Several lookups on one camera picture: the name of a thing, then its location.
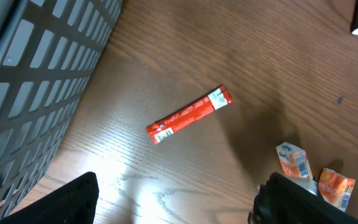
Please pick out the orange white box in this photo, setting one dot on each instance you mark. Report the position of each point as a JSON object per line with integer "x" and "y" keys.
{"x": 335, "y": 188}

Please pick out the grey plastic mesh basket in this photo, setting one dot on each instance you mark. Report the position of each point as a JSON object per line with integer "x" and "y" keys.
{"x": 48, "y": 51}

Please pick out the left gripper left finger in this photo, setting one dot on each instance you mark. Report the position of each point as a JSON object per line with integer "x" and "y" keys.
{"x": 73, "y": 203}

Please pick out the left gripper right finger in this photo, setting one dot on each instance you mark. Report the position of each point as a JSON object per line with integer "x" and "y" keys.
{"x": 287, "y": 202}

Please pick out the red sachet packet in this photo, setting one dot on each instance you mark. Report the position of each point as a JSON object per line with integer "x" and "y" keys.
{"x": 205, "y": 105}

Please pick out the orange small box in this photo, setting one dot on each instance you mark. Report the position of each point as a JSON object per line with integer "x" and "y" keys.
{"x": 294, "y": 161}

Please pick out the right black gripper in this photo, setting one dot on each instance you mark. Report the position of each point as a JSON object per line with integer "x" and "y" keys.
{"x": 255, "y": 215}

